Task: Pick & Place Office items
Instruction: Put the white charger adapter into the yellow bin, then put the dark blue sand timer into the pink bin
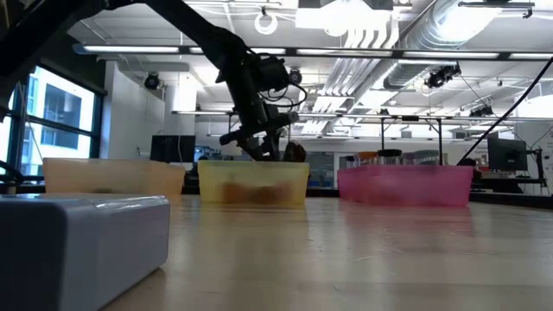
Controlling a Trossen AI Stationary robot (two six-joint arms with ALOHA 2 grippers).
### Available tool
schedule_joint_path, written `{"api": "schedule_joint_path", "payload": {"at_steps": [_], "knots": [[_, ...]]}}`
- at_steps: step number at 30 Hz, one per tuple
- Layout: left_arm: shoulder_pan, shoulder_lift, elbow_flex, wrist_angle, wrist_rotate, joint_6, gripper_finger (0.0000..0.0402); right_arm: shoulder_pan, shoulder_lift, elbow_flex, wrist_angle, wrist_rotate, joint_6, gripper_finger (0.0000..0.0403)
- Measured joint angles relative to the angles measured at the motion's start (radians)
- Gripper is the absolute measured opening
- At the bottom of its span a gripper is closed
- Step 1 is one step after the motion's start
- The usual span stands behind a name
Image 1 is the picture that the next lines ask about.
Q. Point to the black ceiling spotlight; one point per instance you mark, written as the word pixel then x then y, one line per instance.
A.
pixel 151 81
pixel 296 77

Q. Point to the black aluminium table frame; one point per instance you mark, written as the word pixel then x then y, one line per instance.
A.
pixel 322 191

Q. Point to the black desktop monitor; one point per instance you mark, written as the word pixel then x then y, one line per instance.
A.
pixel 507 154
pixel 173 149

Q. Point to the lavender wall charger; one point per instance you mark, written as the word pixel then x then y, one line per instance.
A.
pixel 65 250

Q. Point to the yellow translucent plastic bin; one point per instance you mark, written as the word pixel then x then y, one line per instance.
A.
pixel 255 173

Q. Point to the black sand timer red sand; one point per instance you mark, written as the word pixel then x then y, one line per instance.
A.
pixel 351 160

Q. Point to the large window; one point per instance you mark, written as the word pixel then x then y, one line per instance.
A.
pixel 60 121

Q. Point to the orange translucent plastic bin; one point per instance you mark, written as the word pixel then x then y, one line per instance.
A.
pixel 108 177

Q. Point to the black beam with light strips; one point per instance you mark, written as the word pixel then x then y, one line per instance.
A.
pixel 129 49

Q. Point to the pink translucent plastic bin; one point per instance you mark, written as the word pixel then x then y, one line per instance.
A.
pixel 406 185

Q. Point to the silver ventilation duct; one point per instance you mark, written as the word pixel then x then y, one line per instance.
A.
pixel 432 34

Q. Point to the person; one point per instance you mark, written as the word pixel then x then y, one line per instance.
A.
pixel 295 152

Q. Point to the black ceiling camera rig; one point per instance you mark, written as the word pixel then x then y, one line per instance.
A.
pixel 440 77

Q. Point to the orange sand timer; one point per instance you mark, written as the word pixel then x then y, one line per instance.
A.
pixel 367 154

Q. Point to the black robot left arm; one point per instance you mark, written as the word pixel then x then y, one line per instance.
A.
pixel 203 30

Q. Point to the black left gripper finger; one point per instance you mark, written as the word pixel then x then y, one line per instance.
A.
pixel 255 151
pixel 273 147

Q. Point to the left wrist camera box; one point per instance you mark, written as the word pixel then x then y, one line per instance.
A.
pixel 272 73

